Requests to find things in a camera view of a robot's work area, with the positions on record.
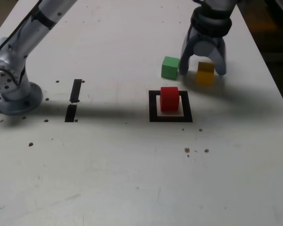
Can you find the red cube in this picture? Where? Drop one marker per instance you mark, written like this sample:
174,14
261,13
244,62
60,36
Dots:
169,99

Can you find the black tape strip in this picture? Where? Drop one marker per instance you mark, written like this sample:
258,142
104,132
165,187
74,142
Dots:
76,89

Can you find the yellow cube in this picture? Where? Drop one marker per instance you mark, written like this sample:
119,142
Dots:
204,75

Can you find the black tape square outline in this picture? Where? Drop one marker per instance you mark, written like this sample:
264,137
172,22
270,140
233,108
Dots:
153,106

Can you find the green cube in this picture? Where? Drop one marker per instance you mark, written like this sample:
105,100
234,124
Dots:
169,68

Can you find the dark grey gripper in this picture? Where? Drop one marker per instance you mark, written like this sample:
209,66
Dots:
210,38

